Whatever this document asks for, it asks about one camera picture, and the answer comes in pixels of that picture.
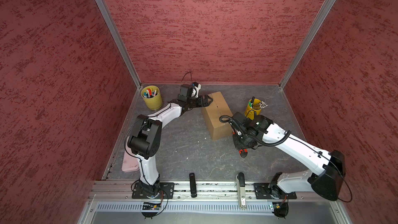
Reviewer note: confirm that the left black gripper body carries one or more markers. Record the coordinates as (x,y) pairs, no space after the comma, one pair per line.
(197,102)

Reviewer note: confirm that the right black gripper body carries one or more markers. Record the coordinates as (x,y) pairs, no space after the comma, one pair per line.
(243,140)

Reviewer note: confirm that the brown cardboard express box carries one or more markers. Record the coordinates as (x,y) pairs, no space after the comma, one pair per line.
(219,107)

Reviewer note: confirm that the red black utility knife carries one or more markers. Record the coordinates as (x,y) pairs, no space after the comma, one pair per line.
(243,153)

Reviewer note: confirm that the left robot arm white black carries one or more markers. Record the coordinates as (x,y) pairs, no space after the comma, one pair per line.
(144,137)

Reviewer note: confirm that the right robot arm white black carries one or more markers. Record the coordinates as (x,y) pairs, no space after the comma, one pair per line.
(325,173)

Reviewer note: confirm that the yellow pen cup right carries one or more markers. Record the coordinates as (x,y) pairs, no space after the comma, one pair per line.
(254,108)

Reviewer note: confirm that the yellow pen cup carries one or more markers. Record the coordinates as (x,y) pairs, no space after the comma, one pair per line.
(152,97)
(254,108)

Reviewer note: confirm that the yellow pen cup left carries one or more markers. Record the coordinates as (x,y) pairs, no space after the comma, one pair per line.
(152,97)

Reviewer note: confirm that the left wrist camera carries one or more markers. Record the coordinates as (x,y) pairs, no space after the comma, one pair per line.
(196,87)

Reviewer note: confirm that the grey black clamp handle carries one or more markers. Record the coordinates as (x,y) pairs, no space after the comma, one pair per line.
(241,190)

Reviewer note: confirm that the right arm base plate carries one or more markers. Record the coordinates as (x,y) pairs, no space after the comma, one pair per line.
(264,191)

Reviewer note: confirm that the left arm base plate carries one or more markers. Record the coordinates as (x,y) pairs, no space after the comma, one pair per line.
(142,191)

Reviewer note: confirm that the aluminium frame rail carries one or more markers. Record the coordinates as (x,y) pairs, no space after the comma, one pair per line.
(206,190)

